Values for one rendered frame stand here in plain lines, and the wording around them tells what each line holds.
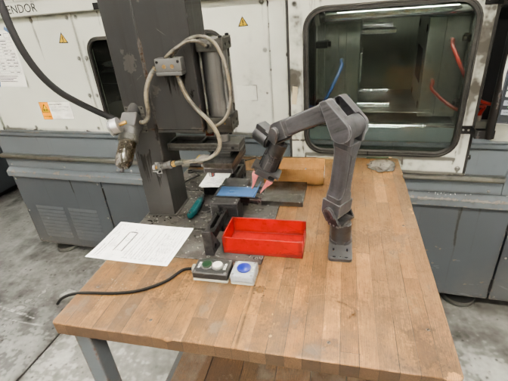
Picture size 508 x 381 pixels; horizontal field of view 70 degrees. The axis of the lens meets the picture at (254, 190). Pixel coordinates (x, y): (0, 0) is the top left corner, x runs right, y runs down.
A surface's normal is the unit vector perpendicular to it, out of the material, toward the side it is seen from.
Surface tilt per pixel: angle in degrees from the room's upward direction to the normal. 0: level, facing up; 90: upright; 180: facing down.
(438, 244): 90
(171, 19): 90
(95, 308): 0
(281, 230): 90
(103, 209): 90
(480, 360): 0
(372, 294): 0
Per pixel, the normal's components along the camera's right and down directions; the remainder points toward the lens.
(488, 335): -0.07, -0.88
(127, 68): -0.22, 0.48
